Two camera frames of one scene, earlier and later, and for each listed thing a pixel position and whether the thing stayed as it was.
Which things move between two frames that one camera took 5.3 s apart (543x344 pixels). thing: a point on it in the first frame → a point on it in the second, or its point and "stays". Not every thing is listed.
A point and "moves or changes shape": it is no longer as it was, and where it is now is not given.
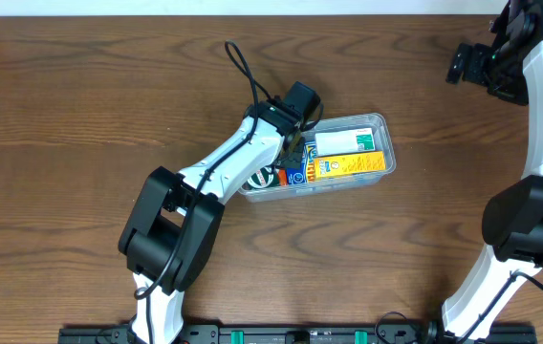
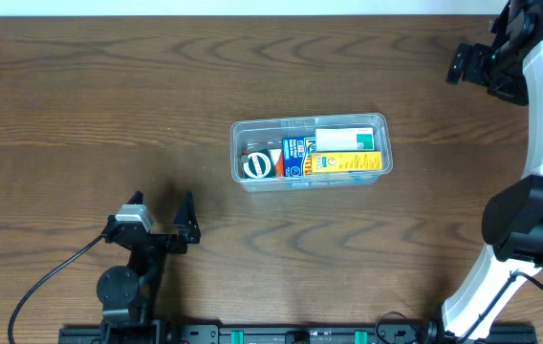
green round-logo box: [266, 177] moves or changes shape
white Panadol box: [344, 141] stays
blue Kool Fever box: [306, 173] moves or changes shape
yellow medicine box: [348, 164] moves or changes shape
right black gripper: [459, 65] stays
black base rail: [302, 334] stays
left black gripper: [299, 149] → [188, 228]
